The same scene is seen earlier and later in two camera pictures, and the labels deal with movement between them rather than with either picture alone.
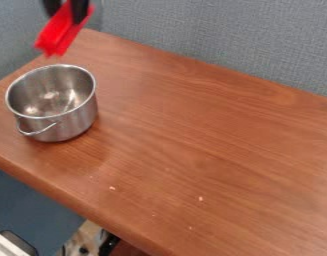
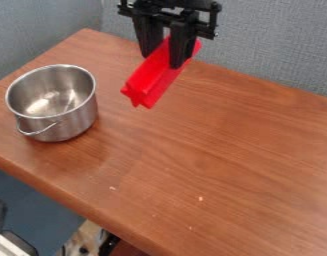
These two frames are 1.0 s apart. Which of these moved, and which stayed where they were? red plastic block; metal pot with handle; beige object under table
Moved: red plastic block
Stayed: metal pot with handle; beige object under table
